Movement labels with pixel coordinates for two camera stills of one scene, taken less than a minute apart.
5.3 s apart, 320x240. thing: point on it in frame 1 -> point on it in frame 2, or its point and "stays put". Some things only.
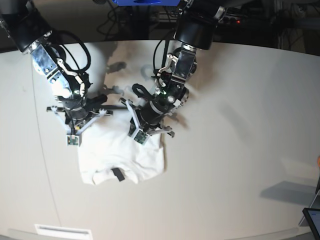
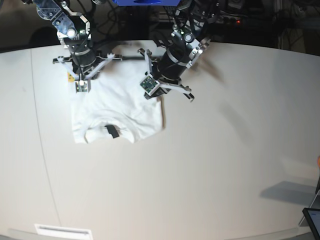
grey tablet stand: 315,204 stays put
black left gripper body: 150,113 -> 171,63
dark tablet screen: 313,216 stays put
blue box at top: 146,3 stays put
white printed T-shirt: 109,153 -> 115,110
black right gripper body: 75,111 -> 82,58
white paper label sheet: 62,230 stays put
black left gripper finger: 132,128 -> 147,96
